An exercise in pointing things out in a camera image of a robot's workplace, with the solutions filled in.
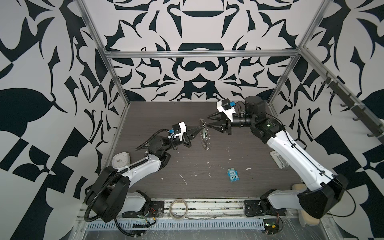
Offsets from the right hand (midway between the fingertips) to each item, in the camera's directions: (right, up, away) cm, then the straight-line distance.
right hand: (209, 119), depth 63 cm
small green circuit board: (+29, -50, +7) cm, 58 cm away
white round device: (-48, -24, +24) cm, 59 cm away
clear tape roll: (-18, -46, +12) cm, 51 cm away
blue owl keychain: (+15, -31, +21) cm, 40 cm away
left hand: (-3, -1, -1) cm, 3 cm away
